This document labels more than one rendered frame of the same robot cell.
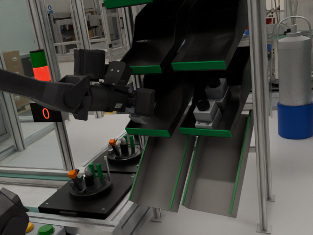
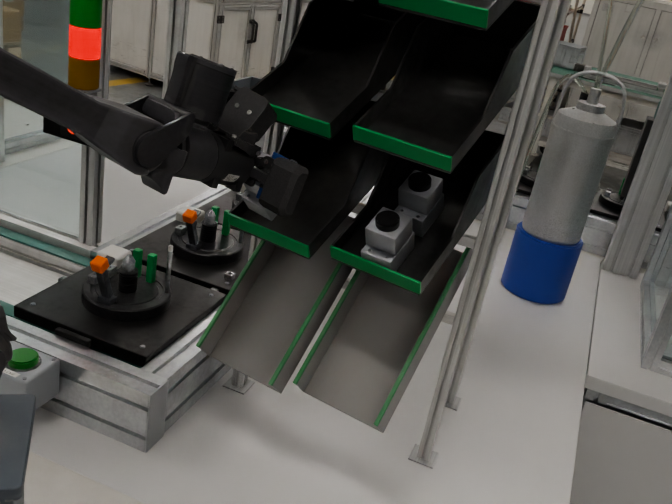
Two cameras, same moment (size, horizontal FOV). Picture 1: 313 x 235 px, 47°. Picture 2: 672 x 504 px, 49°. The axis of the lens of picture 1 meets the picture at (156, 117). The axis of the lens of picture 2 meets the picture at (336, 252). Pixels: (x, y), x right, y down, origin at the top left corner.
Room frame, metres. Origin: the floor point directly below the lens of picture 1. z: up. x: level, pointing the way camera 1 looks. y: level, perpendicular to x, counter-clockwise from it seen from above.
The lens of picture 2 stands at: (-0.03, 0.04, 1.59)
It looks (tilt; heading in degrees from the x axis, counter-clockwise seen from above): 24 degrees down; 353
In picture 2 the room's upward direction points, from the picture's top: 11 degrees clockwise
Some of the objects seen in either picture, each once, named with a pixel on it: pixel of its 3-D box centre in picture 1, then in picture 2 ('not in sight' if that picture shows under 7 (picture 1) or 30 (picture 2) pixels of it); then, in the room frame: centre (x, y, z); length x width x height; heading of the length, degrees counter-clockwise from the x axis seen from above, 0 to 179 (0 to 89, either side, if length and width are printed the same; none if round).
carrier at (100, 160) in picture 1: (124, 146); (209, 228); (1.27, 0.14, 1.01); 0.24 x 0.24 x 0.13; 67
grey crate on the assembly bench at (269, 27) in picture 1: (273, 29); (557, 52); (6.02, -2.13, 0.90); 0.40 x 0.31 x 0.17; 58
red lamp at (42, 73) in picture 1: (42, 73); (84, 41); (1.22, 0.37, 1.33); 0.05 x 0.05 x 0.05
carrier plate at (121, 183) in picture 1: (91, 192); (126, 304); (1.04, 0.24, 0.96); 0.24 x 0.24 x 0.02; 67
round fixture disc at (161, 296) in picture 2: (91, 187); (127, 294); (1.04, 0.24, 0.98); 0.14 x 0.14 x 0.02
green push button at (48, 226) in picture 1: (46, 231); (23, 361); (0.85, 0.34, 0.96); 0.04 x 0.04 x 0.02
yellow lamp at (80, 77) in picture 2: not in sight; (84, 71); (1.22, 0.37, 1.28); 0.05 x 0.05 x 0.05
